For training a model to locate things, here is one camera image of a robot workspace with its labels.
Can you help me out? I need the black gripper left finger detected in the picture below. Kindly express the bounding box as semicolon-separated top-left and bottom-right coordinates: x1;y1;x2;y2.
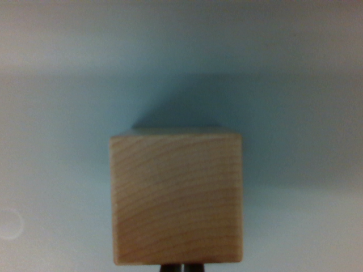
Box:
159;263;183;272

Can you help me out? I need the white plastic bin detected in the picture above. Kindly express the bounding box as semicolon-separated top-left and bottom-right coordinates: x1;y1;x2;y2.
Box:
0;0;363;272

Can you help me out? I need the light wooden cube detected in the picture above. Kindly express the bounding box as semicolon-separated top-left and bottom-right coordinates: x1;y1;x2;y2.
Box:
109;127;244;266

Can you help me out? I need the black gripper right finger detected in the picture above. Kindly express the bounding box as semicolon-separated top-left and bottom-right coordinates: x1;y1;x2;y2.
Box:
183;263;206;272

